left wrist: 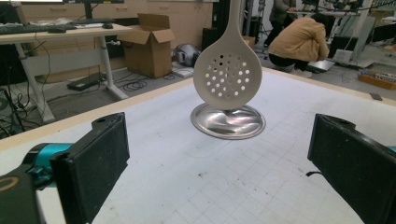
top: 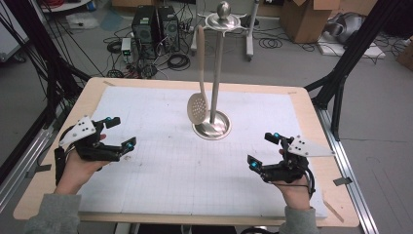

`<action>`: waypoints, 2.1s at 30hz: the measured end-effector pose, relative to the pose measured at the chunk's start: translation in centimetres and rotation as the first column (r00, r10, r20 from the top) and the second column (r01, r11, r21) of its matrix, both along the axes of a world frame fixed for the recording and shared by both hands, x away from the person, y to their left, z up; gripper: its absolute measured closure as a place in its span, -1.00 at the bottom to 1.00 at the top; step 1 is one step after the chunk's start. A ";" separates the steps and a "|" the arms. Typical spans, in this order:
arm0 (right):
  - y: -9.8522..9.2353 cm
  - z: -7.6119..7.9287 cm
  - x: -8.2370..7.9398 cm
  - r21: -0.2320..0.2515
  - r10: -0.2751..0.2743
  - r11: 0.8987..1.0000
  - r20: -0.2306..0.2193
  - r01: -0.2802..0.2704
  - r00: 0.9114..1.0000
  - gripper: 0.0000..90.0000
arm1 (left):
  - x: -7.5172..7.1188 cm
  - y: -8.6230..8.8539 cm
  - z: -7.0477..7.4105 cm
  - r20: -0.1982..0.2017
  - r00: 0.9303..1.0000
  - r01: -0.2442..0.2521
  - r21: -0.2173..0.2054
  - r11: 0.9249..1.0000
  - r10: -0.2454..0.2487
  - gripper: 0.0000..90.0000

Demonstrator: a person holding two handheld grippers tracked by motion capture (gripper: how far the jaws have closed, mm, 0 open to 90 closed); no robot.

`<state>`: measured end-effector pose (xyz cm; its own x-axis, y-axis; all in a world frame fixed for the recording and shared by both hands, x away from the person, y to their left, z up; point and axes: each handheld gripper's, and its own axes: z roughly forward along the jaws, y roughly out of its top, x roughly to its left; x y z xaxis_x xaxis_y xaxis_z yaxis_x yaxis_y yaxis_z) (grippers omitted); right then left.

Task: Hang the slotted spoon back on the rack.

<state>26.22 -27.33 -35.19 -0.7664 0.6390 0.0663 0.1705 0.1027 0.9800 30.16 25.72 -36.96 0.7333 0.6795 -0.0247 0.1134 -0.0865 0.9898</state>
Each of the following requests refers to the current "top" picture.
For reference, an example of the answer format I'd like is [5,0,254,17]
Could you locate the white grid mat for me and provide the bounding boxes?
[77,86,328,218]

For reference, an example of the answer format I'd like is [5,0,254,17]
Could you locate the white cabinet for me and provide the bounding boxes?
[0,0,31,63]

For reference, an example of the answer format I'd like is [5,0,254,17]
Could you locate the small power supply box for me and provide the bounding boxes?
[121,37,133,63]

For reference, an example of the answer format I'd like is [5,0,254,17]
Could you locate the small cardboard box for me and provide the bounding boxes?
[396,36,413,71]

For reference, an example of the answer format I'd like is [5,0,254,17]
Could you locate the person's left hand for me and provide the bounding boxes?
[53,133,110,196]

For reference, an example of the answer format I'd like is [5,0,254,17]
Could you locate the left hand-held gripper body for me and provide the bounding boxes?
[57,115,127,163]

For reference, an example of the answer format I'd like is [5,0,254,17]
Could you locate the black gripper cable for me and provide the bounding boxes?
[276,167,317,199]

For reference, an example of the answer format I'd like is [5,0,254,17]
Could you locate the beige slotted spoon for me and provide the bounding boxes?
[187,24,209,126]

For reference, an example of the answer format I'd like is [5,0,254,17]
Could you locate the black computer tower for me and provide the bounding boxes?
[157,5,181,54]
[131,5,161,60]

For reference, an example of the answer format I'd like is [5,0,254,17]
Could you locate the black frame with cables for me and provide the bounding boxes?
[0,0,93,183]

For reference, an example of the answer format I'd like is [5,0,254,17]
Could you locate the white flat board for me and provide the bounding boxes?
[317,33,388,60]

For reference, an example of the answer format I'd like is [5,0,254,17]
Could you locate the person's right hand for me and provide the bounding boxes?
[272,148,312,212]

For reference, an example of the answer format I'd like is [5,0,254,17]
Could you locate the brown tape strip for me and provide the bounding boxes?
[322,199,346,224]

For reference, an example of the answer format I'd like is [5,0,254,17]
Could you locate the white metal floor stand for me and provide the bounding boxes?
[190,0,261,62]

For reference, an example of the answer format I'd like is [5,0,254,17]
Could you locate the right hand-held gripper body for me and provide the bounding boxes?
[259,135,336,183]

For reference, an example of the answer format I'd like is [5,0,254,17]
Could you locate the large cardboard box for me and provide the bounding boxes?
[280,0,342,45]

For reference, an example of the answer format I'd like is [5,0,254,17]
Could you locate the coiled black cable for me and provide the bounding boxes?
[258,37,283,50]
[167,53,192,72]

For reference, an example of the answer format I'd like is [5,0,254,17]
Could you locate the aluminium rail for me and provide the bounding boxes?
[0,128,56,213]
[316,106,380,234]

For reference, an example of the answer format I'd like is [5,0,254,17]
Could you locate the black wrist strap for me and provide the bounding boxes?
[54,146,68,187]

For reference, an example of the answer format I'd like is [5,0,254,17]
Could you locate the grey helmet-like device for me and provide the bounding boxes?
[324,12,366,45]

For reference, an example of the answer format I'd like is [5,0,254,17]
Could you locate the steel utensil stand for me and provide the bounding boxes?
[192,0,247,141]

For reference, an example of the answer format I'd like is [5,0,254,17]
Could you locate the black frame strut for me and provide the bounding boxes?
[305,0,403,141]

